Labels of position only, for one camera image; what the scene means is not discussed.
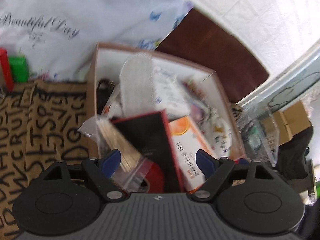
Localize green small box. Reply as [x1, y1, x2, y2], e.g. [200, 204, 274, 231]
[8, 56, 29, 83]

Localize bag of wooden sticks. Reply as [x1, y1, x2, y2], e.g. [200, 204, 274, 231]
[79, 115, 153, 193]

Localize white floral cloth pouch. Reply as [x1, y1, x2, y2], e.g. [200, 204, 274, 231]
[200, 107, 233, 158]

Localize black red-edged box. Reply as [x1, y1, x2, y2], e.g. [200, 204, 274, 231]
[112, 111, 184, 193]

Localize clear plastic container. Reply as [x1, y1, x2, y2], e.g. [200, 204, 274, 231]
[236, 98, 279, 167]

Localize cardboard storage box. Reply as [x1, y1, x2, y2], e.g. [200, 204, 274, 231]
[86, 42, 247, 193]

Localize letter-patterned brown tablecloth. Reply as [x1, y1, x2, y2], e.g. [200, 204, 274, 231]
[1, 80, 89, 239]

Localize brown cardboard boxes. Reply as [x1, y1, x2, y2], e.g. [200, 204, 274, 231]
[262, 101, 311, 146]

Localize white floral plastic bag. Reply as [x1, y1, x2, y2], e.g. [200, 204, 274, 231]
[1, 0, 193, 81]

